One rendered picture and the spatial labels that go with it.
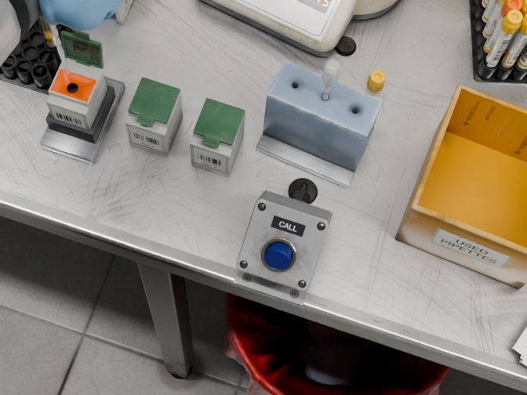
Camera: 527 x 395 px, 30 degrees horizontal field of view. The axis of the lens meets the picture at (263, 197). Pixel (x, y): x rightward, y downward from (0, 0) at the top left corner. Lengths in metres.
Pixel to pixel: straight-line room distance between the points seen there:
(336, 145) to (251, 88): 0.13
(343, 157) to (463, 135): 0.13
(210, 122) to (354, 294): 0.21
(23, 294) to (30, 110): 0.89
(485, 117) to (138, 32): 0.37
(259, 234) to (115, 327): 0.98
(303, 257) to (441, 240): 0.13
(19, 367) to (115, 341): 0.18
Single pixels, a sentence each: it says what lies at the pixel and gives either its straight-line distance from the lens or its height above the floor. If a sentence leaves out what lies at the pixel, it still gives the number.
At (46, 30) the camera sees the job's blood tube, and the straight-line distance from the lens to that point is 0.99.
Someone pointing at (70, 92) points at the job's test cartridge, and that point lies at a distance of 0.95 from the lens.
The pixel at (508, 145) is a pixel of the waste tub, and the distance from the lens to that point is 1.00.
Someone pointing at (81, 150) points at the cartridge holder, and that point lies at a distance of 0.98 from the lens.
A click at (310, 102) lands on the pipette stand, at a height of 0.97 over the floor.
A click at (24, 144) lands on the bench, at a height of 0.88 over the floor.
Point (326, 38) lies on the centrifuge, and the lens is 1.01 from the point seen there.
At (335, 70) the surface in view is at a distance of 0.85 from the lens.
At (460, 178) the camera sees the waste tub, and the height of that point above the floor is 0.88.
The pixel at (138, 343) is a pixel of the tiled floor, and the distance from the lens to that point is 1.83.
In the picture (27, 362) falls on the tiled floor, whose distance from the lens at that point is 1.85.
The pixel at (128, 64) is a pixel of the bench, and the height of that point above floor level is 0.88.
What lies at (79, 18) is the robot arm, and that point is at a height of 1.42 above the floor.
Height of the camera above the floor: 1.79
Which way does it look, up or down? 70 degrees down
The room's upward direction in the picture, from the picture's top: 8 degrees clockwise
